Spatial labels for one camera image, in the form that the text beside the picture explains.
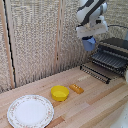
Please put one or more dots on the yellow bowl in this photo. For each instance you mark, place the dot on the yellow bowl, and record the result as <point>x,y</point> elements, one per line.
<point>60,93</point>

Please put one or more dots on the orange rectangular block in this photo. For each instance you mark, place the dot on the orange rectangular block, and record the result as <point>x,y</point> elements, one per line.
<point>76,88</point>

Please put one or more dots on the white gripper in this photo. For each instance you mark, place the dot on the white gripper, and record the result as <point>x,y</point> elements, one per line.
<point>91,29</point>

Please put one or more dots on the floral rimmed white plate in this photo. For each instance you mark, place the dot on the floral rimmed white plate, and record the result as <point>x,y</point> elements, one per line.
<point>30,111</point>

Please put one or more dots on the black dish rack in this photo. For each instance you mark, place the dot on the black dish rack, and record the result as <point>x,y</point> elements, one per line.
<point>112,55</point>

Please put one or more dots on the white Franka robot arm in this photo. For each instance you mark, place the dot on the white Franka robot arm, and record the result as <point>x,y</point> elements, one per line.
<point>90,10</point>

